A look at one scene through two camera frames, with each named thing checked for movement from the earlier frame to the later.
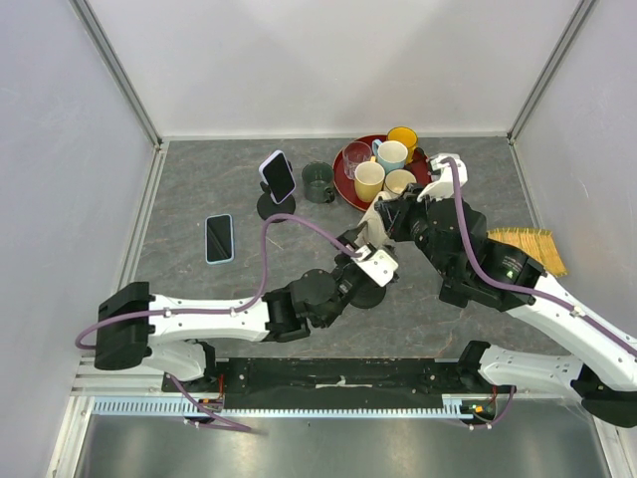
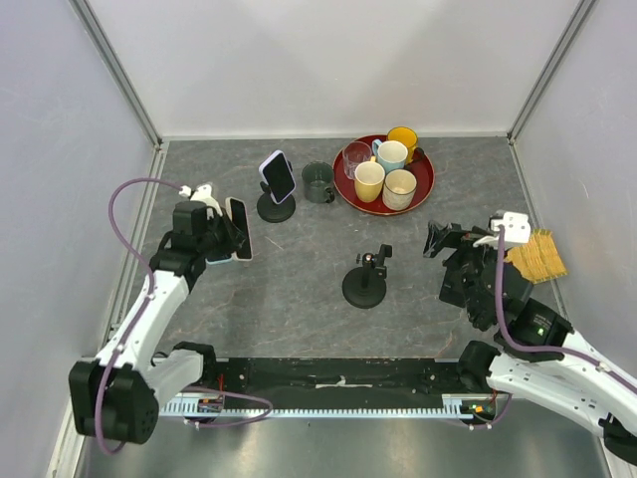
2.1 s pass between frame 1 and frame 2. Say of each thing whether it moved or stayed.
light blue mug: stayed
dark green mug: stayed
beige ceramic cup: stayed
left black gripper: moved
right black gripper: moved
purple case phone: stayed
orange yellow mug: stayed
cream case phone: moved
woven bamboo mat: stayed
